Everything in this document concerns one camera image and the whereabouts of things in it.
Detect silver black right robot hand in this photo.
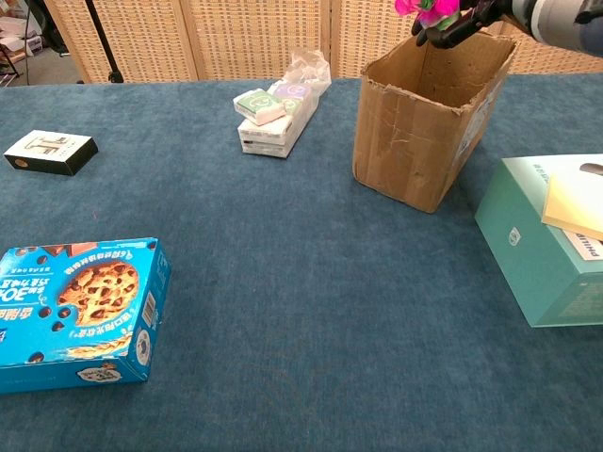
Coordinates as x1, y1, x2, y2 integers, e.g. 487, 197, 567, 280
411, 0, 588, 50

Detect colourful feather shuttlecock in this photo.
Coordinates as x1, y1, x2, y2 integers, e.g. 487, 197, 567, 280
394, 0, 461, 29

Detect black and white small box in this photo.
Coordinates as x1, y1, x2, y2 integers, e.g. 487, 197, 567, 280
3, 129, 100, 177

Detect open brown cardboard box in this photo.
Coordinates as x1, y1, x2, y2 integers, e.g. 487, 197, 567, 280
351, 27, 519, 215

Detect green Philips product box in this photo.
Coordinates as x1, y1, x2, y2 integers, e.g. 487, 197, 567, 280
474, 153, 603, 329

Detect white tissue packs bundle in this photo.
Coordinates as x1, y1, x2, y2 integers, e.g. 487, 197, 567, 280
236, 47, 333, 159

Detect green-topped white box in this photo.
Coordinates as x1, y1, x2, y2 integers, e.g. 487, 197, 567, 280
233, 89, 288, 127

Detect blue chocolate cookie box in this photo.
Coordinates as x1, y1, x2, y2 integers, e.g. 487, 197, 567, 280
0, 236, 173, 396

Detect woven wicker screen panel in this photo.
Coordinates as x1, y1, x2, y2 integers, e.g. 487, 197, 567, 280
501, 18, 603, 75
329, 0, 513, 79
181, 0, 333, 81
43, 0, 199, 85

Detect pale yellow notepad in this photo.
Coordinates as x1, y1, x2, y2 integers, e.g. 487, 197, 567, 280
541, 169, 603, 242

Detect blue velvet table cloth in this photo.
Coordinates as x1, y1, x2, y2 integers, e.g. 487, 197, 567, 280
0, 72, 603, 452

